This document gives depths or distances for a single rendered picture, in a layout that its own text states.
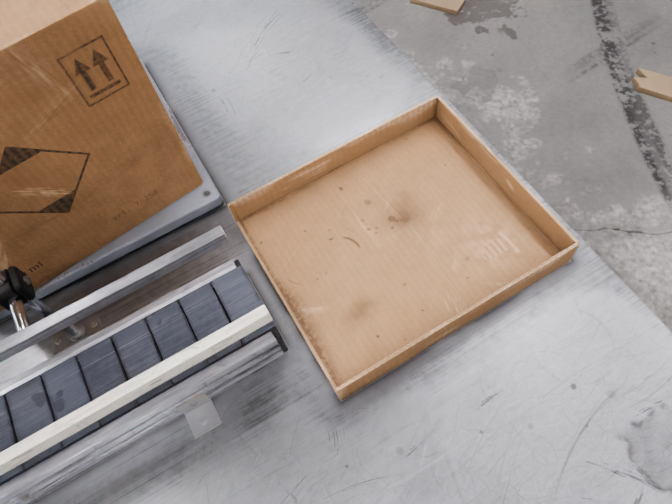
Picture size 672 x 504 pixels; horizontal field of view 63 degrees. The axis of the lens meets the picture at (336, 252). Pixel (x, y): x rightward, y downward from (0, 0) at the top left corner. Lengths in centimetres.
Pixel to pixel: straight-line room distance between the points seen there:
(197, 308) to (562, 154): 143
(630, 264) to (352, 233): 114
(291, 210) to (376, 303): 16
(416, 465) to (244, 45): 64
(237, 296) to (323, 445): 18
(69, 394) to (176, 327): 12
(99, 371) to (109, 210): 18
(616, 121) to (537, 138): 25
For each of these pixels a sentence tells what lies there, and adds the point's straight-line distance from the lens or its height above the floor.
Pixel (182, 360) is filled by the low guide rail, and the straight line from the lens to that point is 55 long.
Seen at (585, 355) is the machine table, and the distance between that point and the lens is 63.
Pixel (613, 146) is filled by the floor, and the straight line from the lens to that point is 191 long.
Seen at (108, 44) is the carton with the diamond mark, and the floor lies 108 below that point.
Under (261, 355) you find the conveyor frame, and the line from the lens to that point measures 59.
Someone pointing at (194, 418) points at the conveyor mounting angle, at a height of 83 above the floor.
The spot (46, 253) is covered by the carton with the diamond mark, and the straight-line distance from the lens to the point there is 69.
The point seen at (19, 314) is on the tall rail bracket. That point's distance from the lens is 59.
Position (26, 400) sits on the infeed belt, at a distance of 65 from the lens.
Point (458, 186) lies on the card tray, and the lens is 70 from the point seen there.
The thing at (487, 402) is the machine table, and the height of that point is 83.
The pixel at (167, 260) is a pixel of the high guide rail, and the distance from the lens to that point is 54.
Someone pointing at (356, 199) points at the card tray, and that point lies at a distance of 68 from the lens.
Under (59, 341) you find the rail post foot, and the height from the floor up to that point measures 83.
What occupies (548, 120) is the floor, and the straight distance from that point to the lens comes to 192.
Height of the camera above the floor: 140
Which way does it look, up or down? 61 degrees down
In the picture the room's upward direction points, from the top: 11 degrees counter-clockwise
